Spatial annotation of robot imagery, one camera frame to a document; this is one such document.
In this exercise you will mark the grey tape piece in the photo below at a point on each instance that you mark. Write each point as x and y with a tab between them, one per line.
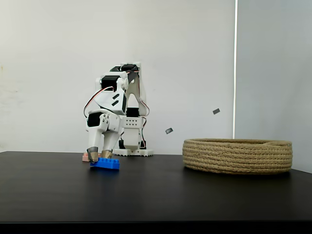
216	111
169	130

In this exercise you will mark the blue lego block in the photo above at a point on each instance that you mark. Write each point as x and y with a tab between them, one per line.
107	165

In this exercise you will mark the pink lego block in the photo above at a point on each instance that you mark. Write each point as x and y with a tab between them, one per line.
85	158

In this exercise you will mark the white vertical wall trim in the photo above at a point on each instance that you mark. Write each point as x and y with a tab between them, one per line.
235	73

